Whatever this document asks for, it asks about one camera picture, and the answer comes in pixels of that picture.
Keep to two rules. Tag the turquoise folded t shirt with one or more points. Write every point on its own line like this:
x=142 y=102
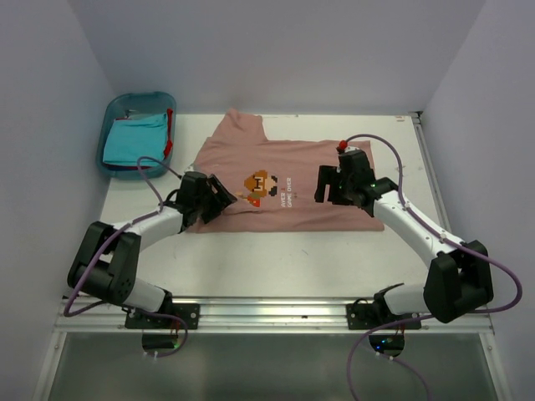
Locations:
x=134 y=142

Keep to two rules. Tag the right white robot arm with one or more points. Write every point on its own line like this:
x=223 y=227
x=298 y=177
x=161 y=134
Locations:
x=458 y=278

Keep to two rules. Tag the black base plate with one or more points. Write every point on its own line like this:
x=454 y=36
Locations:
x=176 y=315
x=364 y=314

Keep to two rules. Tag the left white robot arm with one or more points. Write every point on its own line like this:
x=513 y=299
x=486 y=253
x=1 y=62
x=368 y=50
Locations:
x=105 y=265

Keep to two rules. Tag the teal plastic bin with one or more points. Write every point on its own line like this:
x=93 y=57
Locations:
x=138 y=130

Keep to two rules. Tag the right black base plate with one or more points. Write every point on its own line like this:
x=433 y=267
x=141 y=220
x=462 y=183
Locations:
x=364 y=314

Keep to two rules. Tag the pink t shirt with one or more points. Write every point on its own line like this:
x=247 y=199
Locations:
x=273 y=180

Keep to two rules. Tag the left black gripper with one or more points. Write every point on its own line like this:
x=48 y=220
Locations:
x=221 y=199

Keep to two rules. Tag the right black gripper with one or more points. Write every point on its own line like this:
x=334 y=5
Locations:
x=328 y=175

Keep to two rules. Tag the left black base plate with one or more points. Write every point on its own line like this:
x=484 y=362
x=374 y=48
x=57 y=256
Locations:
x=176 y=315

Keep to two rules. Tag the aluminium rail frame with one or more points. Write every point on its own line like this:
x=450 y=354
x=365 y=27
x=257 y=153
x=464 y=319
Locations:
x=233 y=315

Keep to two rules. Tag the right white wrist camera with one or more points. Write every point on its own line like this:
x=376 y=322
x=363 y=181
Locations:
x=345 y=147

